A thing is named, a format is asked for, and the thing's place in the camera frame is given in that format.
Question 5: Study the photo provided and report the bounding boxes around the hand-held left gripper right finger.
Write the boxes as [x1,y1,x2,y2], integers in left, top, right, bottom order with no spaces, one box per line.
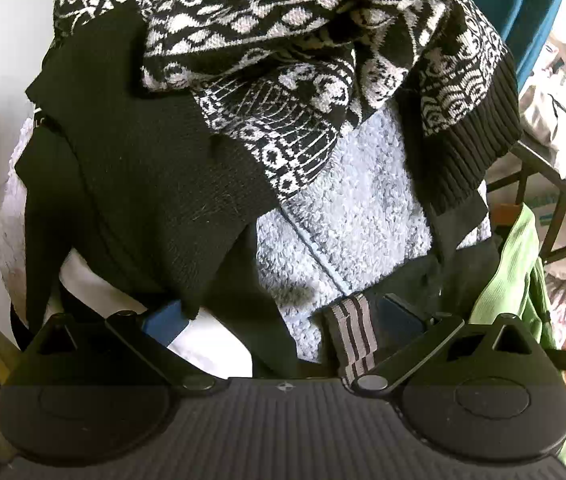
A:
[350,294,555,396]

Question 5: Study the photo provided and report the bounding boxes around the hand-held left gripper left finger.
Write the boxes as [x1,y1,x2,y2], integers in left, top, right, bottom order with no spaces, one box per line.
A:
[22,299,219,396]

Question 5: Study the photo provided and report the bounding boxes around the green ribbed shirt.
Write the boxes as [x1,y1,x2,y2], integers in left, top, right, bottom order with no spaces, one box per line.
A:
[466,202,566,466]

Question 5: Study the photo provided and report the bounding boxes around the white cloth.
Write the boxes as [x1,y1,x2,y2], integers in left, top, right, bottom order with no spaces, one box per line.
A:
[58,250,254,378]

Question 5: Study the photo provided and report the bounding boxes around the striped elastic band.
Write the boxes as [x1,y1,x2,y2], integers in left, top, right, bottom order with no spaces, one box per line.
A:
[322,294,379,381]

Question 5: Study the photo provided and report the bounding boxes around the light grey fleece garment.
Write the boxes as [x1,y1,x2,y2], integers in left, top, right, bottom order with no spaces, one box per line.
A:
[0,97,494,366]

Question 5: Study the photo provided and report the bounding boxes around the brown cylinder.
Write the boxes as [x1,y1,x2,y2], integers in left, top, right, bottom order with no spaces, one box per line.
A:
[490,202,524,228]

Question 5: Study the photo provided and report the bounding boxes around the black knit garment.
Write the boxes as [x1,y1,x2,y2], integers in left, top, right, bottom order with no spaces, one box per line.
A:
[10,2,299,376]

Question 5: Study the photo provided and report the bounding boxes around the white printed box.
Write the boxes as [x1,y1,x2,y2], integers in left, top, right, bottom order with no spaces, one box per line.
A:
[528,195,566,256]

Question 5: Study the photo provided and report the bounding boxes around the white clutter pile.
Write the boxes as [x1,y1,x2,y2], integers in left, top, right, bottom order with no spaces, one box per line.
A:
[518,30,566,186]

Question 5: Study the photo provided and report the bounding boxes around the black white patterned knit sweater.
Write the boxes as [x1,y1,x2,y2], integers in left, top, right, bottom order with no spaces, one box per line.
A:
[53,0,524,213]

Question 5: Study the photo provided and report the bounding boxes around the teal fabric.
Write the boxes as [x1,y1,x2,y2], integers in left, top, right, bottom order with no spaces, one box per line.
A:
[476,0,566,93]

